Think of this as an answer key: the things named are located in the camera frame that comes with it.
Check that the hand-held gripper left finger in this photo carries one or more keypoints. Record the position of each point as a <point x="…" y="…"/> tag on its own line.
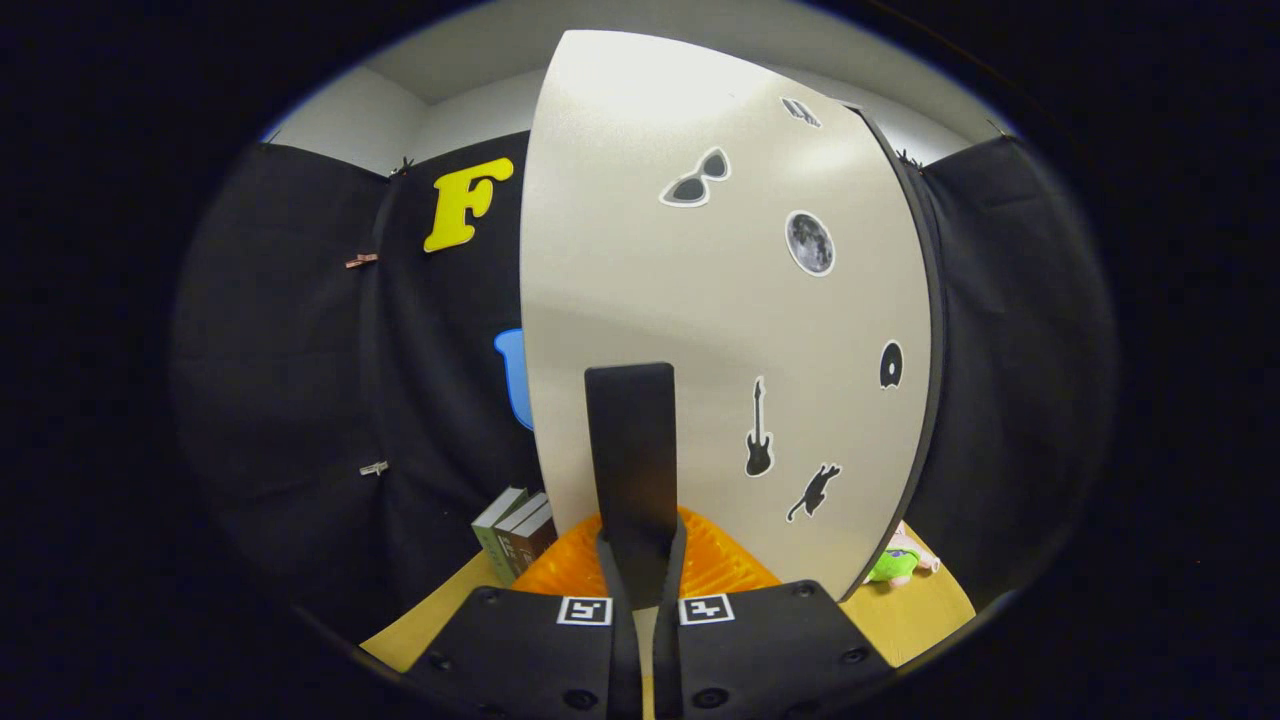
<point x="625" y="660"/>

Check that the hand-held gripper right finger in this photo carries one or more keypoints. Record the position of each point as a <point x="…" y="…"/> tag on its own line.
<point x="668" y="660"/>

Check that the beige cabinet door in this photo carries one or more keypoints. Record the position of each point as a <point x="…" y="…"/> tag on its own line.
<point x="700" y="330"/>

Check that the green book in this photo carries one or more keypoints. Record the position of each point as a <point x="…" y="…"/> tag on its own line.
<point x="495" y="540"/>

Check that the green plush toy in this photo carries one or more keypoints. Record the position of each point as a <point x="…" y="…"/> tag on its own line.
<point x="890" y="566"/>

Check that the black backdrop cloth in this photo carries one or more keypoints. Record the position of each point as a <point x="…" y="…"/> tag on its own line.
<point x="300" y="350"/>

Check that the pink clip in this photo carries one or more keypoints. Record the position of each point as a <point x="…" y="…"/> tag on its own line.
<point x="361" y="261"/>

